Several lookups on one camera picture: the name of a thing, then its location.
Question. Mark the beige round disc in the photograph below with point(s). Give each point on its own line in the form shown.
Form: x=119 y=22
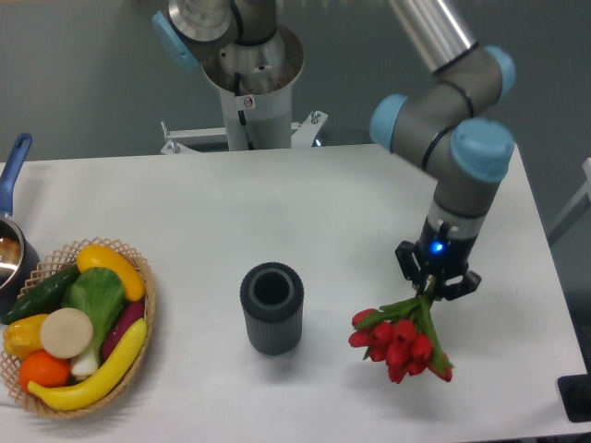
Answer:
x=66 y=333

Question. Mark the orange fruit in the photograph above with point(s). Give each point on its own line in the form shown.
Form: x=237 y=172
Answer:
x=44 y=369

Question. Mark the yellow bell pepper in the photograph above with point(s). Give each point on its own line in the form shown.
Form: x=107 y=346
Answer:
x=23 y=337

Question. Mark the green cucumber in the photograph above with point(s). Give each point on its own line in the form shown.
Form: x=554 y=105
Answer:
x=43 y=298

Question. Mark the green bok choy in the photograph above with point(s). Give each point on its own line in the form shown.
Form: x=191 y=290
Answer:
x=98 y=293

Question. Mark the white frame right edge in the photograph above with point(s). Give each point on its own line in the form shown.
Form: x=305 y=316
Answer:
x=572 y=211

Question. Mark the white metal base frame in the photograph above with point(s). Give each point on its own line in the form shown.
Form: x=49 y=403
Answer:
x=303 y=134

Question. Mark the red tulip bouquet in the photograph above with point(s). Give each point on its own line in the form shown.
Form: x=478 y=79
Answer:
x=403 y=336

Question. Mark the yellow squash upper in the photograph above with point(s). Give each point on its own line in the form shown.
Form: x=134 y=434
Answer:
x=101 y=256

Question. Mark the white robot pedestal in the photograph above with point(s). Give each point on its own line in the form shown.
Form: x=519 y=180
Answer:
x=255 y=88

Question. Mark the woven wicker basket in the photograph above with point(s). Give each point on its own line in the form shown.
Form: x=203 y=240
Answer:
x=62 y=259

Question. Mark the black device table corner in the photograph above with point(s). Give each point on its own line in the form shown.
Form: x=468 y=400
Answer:
x=575 y=397

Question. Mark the dark grey ribbed vase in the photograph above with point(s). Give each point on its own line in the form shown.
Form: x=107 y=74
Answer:
x=272 y=297

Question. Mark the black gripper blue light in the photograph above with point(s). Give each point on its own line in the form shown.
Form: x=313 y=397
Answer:
x=439 y=255

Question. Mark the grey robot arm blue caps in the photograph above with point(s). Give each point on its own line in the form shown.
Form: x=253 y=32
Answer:
x=441 y=133

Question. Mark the yellow banana squash lower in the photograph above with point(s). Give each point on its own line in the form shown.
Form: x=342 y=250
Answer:
x=103 y=381

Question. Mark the blue handled saucepan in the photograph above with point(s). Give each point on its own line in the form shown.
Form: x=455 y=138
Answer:
x=18 y=257

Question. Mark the purple eggplant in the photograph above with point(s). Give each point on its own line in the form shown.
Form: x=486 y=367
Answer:
x=128 y=316

